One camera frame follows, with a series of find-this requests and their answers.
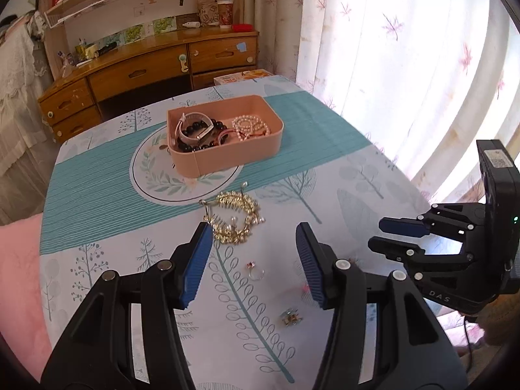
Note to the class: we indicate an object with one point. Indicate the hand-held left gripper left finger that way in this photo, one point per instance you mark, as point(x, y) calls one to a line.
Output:
point(197, 264)

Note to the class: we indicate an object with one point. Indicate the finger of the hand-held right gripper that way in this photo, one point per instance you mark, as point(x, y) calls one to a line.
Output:
point(402, 226)
point(390, 250)

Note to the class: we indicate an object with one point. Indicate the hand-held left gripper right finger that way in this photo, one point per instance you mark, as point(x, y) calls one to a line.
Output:
point(313, 264)

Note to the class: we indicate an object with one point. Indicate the pink plastic box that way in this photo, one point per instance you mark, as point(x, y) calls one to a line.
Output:
point(227, 158)

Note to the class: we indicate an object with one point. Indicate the person's right forearm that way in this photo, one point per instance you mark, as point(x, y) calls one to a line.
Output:
point(501, 321)

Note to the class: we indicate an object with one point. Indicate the tree print tablecloth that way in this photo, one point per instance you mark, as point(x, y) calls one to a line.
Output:
point(101, 178)

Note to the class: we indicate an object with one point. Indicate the white floral curtain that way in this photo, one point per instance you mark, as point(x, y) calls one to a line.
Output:
point(386, 69)

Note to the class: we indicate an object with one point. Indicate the pink fluffy blanket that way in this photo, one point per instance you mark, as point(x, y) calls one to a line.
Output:
point(20, 284)

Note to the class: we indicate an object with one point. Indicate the orange cardboard box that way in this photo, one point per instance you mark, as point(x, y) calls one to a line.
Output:
point(243, 77)

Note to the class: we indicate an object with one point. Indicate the green white drawer tag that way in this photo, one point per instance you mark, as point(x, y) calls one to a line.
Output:
point(183, 64)

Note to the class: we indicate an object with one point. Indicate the wooden desk with drawers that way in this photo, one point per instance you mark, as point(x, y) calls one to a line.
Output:
point(134, 71)

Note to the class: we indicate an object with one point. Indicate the blue sticky note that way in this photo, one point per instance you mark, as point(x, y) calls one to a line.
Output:
point(241, 46)

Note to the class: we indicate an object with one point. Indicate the black flashlight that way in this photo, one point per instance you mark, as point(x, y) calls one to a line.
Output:
point(105, 50)

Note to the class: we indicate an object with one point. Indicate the green picture card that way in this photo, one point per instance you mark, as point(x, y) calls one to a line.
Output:
point(164, 25)
point(134, 33)

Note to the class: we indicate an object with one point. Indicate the small white bottle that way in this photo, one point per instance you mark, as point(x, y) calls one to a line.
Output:
point(191, 24)

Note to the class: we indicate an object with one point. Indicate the red flat box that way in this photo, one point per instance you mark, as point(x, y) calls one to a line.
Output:
point(243, 27)

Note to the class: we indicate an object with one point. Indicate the small figurine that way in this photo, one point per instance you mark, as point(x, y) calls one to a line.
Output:
point(65, 61)

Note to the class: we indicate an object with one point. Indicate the pen holder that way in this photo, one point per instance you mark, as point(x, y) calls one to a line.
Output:
point(83, 50)

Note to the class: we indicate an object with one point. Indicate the red paper cup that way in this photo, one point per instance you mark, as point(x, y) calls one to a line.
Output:
point(225, 14)

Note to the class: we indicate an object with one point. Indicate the patterned paper bag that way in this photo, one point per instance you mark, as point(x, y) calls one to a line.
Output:
point(208, 11)

